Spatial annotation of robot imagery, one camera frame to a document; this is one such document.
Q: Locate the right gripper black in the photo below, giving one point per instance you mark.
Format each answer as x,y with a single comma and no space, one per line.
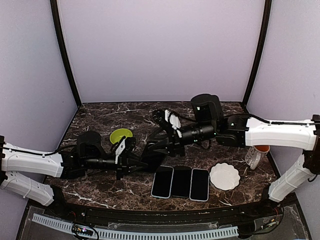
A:
170,136

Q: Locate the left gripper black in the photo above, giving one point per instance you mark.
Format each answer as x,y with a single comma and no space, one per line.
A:
124,163

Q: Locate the light blue phone case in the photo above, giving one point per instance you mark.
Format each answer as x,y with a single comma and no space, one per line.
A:
151,192

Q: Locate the dark purple edged phone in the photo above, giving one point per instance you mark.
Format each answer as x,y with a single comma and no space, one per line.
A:
162,181

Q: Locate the lavender phone case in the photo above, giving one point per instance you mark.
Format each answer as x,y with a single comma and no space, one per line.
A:
199,200

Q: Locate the black magsafe phone case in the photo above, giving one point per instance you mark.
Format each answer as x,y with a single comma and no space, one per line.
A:
153,161

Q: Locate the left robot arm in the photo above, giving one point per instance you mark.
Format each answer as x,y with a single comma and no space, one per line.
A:
69,162

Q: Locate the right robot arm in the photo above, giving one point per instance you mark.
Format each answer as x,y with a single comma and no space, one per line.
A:
243,130

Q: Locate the green bowl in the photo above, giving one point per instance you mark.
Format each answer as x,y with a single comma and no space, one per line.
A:
117,135

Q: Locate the white scalloped dish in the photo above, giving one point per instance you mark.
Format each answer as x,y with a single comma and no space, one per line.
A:
224,177

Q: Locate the patterned white mug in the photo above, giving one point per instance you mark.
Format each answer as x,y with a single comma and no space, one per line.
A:
255,154

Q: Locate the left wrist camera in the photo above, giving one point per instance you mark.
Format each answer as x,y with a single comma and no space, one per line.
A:
125,145

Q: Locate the white cable duct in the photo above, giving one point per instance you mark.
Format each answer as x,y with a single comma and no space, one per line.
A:
119,231

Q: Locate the black front rail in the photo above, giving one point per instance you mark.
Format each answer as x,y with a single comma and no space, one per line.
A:
150,210

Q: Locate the right black frame post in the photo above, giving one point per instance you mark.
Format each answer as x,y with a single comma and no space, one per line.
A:
258,53

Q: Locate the black frame post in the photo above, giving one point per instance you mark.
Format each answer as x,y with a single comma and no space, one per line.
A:
63,51
258,53

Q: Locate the left black frame post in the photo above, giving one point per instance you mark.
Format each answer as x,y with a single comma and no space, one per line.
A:
63,51

